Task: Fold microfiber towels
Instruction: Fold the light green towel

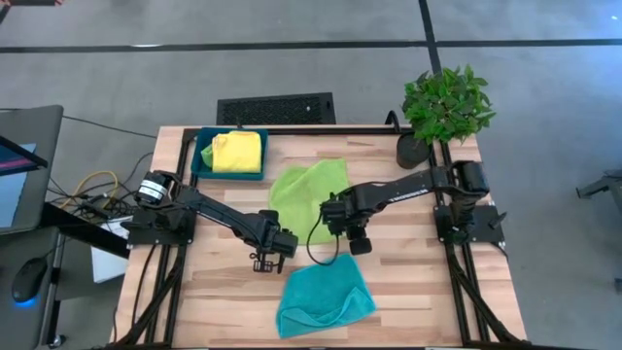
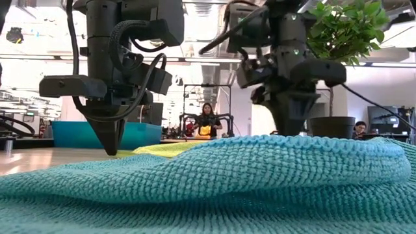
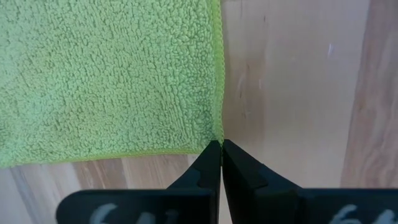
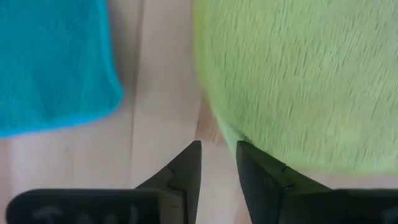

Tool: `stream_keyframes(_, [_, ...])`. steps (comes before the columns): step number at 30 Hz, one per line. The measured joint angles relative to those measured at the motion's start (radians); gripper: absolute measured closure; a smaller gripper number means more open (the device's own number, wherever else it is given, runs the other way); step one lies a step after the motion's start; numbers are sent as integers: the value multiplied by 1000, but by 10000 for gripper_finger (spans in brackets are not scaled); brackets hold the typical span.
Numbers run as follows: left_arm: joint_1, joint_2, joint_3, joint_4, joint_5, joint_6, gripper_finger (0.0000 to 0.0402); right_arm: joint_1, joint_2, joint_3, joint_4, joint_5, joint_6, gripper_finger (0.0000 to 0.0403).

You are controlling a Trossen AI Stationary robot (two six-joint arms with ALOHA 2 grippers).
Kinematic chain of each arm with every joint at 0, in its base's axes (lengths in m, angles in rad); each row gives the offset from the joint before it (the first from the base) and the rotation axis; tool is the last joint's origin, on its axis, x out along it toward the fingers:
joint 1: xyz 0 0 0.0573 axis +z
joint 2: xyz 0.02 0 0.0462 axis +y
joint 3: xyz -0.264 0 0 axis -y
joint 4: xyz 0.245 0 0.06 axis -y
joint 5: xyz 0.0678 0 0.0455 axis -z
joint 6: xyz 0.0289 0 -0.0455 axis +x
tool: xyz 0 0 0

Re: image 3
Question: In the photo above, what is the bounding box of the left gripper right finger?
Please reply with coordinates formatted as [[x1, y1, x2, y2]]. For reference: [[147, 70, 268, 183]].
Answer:
[[223, 139, 398, 224]]

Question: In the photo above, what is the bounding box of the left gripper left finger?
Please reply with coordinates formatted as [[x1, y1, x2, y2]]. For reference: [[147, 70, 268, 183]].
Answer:
[[55, 139, 222, 224]]

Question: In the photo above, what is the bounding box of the lime green microfiber towel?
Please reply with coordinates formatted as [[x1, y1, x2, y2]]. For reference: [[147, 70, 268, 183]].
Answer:
[[0, 0, 225, 169]]

